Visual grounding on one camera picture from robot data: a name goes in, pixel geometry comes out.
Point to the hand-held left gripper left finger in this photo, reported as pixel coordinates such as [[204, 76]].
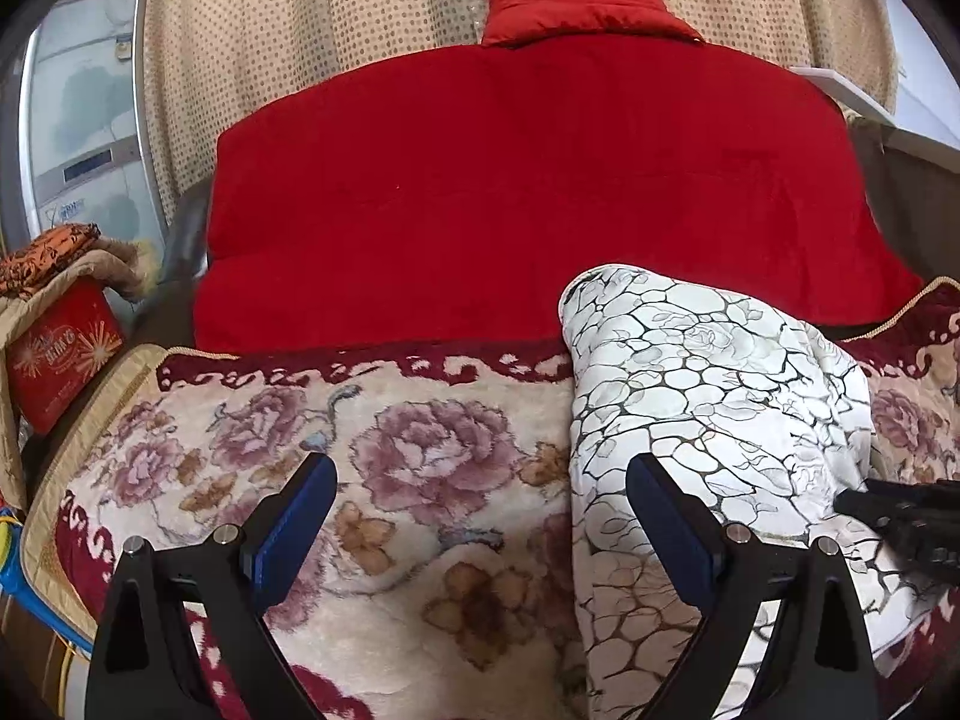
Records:
[[296, 521]]

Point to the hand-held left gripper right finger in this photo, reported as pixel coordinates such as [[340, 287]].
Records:
[[675, 529]]

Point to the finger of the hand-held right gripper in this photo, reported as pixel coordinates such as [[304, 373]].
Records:
[[911, 529]]

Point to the white crackle-patterned cloth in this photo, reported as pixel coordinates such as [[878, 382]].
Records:
[[720, 390]]

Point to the floral plush blanket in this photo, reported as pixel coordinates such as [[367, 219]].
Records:
[[420, 465]]

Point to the red gift box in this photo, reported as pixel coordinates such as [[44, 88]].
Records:
[[64, 352]]

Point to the blue and yellow toy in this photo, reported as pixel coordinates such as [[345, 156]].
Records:
[[9, 555]]

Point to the beige fur-trimmed cloth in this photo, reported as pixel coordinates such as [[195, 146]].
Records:
[[112, 266]]

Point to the red quilt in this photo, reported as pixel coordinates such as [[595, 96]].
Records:
[[525, 195]]

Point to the orange patterned cloth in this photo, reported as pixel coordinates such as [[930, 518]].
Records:
[[45, 255]]

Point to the white shelf board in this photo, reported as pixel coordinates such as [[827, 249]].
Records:
[[855, 101]]

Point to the beige dotted curtain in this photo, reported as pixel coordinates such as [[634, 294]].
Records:
[[300, 37]]

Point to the red pillow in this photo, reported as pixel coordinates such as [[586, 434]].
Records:
[[585, 11]]

